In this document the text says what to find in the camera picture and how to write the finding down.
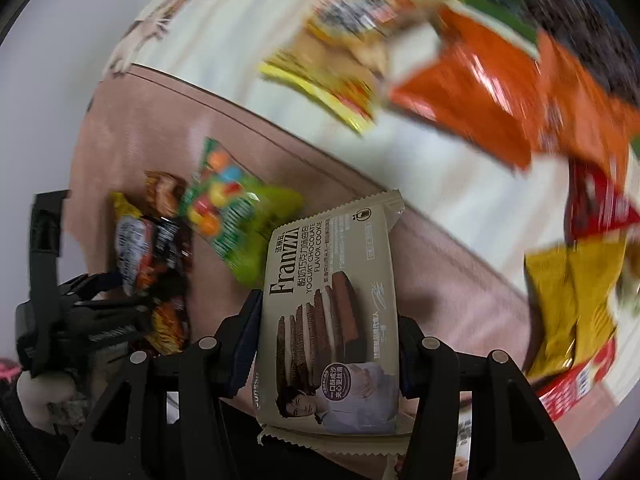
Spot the beige Franzzi cookie pack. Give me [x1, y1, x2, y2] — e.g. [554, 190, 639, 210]
[252, 191, 412, 455]

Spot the cheese noodle packet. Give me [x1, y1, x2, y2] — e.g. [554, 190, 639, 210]
[111, 171, 192, 356]

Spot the yellow snack bag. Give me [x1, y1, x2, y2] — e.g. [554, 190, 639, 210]
[525, 236, 626, 382]

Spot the green candy bag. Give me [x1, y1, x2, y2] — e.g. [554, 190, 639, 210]
[179, 138, 304, 288]

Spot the red spicy snack packet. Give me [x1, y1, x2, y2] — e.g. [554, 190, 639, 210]
[565, 160, 639, 243]

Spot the striped white bed sheet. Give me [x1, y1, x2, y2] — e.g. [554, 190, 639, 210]
[103, 0, 568, 292]

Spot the orange chip bag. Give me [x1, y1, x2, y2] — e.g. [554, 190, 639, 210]
[388, 6, 541, 170]

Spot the yellow biscuit snack packet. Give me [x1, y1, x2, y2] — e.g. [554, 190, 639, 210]
[259, 0, 444, 133]

